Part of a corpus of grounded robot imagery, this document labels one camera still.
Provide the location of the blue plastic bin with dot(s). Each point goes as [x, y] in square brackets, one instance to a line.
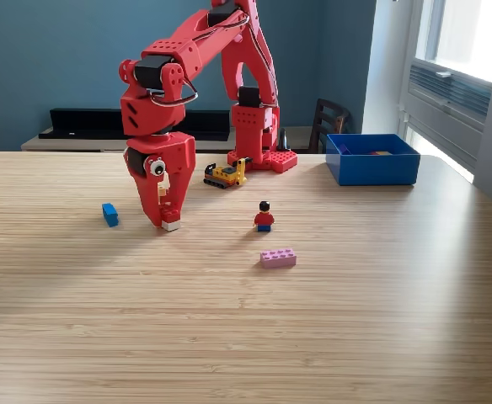
[372, 170]

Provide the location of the blue brick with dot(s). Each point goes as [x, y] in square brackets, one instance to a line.
[110, 214]

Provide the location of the grey wall heater unit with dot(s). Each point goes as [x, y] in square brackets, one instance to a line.
[444, 109]

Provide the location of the window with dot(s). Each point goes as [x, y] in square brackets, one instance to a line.
[465, 33]

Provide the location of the toy figure red shirt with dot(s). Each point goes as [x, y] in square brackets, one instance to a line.
[264, 219]

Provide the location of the small red yellow brick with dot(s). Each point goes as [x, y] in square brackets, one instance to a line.
[162, 191]

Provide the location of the red and white brick stack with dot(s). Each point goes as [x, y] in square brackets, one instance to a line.
[170, 223]

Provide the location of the dark wooden chair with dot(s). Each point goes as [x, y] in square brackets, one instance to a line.
[328, 122]

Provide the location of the tan orange red brick stack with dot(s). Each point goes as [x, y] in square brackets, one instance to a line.
[381, 152]

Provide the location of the yellow toy digger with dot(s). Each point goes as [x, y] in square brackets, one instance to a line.
[223, 174]

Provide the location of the pale wooden sideboard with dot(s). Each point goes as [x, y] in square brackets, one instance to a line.
[81, 145]

